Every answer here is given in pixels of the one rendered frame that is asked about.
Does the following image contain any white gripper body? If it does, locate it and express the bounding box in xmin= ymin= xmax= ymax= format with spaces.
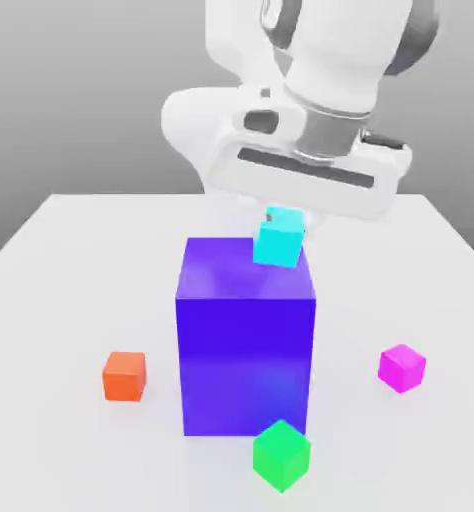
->
xmin=204 ymin=106 xmax=413 ymax=224

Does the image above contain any small cyan cube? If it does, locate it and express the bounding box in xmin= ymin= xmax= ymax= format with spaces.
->
xmin=252 ymin=205 xmax=307 ymax=269

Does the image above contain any small magenta cube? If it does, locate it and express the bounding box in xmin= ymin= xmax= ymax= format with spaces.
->
xmin=377 ymin=343 xmax=427 ymax=395

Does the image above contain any small orange cube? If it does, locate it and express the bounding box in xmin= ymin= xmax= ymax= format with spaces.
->
xmin=102 ymin=350 xmax=147 ymax=403

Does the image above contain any small green cube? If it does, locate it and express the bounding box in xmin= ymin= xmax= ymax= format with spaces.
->
xmin=252 ymin=418 xmax=312 ymax=494

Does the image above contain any large purple box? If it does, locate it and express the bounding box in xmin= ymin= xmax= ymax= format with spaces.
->
xmin=175 ymin=237 xmax=317 ymax=438

